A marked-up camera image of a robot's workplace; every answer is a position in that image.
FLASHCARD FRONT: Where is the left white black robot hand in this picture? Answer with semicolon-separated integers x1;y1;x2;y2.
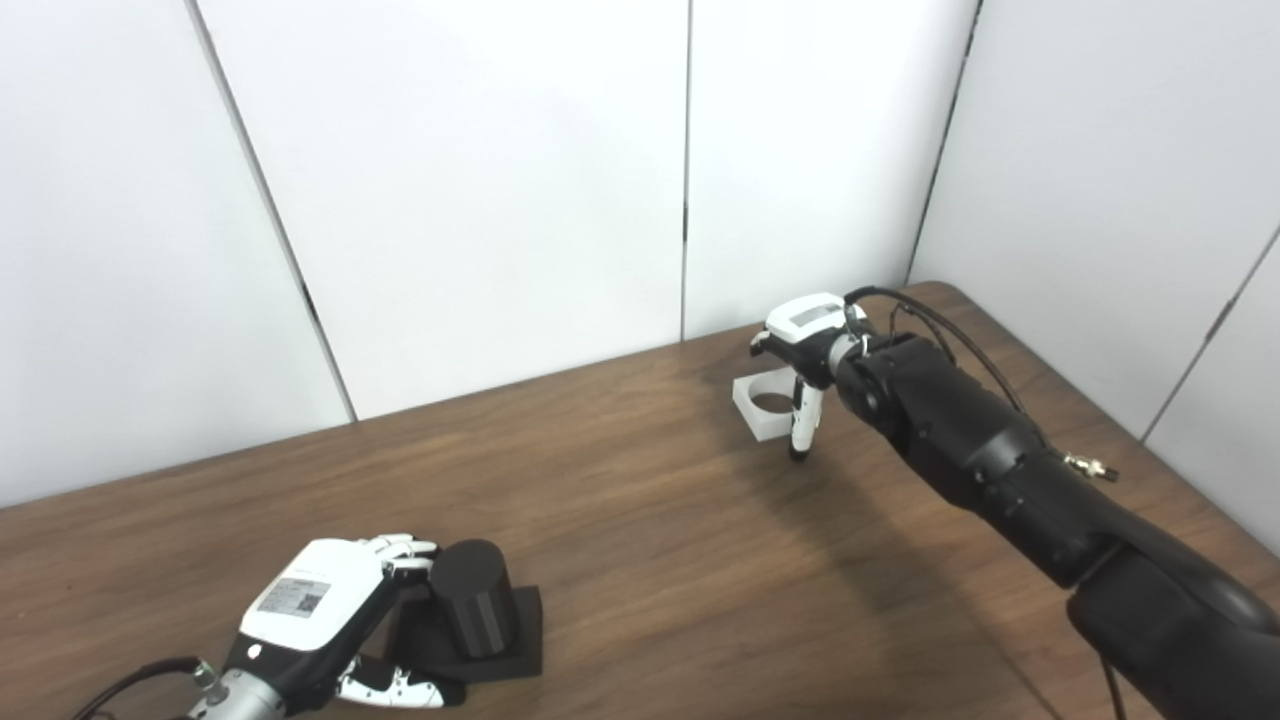
222;533;467;717

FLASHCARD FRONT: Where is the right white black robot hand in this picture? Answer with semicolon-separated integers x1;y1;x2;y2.
750;292;871;463

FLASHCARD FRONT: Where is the white square piece with hole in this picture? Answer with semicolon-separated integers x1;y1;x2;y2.
732;367;813;443

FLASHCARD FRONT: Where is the black peg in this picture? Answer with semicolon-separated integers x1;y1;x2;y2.
393;539;545;686

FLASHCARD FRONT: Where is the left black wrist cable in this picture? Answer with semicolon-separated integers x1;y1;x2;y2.
68;655;223;720

